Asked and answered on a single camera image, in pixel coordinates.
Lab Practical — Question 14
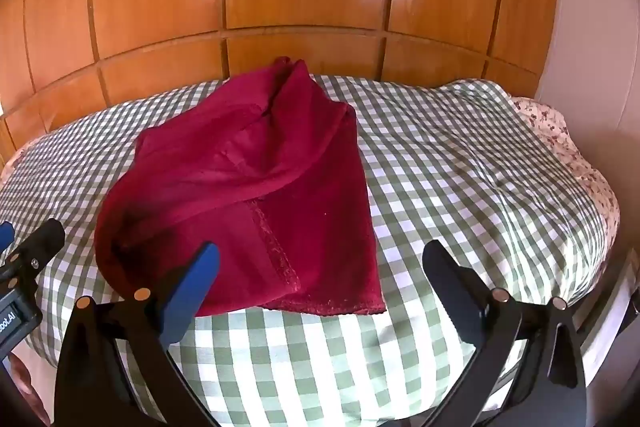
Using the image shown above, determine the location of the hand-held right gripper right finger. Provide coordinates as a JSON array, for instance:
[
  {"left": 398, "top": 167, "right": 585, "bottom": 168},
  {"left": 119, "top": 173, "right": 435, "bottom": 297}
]
[{"left": 421, "top": 239, "right": 589, "bottom": 427}]

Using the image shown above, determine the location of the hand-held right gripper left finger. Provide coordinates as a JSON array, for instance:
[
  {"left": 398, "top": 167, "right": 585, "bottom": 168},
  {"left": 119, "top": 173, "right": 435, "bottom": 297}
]
[{"left": 54, "top": 243, "right": 221, "bottom": 427}]

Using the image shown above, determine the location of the dark red garment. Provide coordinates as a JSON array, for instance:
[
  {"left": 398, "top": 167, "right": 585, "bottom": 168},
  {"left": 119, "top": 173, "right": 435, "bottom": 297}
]
[{"left": 94, "top": 56, "right": 389, "bottom": 319}]

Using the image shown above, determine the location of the person's left hand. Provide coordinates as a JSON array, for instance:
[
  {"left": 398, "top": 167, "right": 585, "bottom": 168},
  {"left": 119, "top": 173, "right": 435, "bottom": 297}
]
[{"left": 9, "top": 349, "right": 53, "bottom": 427}]

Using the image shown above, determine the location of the green checked blanket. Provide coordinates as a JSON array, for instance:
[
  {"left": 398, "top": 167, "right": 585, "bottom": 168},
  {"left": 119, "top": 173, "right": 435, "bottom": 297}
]
[{"left": 0, "top": 74, "right": 608, "bottom": 427}]

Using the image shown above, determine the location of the white bed base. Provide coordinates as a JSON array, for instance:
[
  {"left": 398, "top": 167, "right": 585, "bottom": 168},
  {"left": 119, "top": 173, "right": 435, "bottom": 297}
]
[{"left": 480, "top": 252, "right": 635, "bottom": 413}]

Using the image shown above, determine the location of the floral bed sheet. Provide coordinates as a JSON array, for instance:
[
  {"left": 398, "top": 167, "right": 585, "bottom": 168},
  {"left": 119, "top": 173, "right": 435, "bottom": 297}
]
[{"left": 509, "top": 97, "right": 622, "bottom": 268}]

